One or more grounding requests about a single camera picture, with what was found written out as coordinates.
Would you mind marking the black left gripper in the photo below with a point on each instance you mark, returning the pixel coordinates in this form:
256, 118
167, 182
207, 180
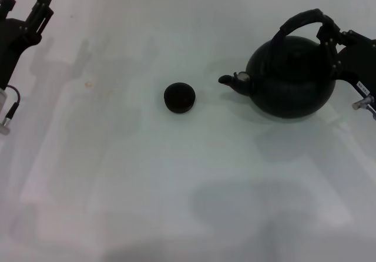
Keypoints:
10, 41

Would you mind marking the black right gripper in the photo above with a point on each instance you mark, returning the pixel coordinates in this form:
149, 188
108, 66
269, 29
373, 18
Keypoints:
359, 62

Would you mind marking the small black teacup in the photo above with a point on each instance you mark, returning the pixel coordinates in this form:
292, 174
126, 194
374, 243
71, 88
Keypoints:
179, 98

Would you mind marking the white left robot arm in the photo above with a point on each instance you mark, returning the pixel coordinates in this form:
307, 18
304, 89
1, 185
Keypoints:
3, 124

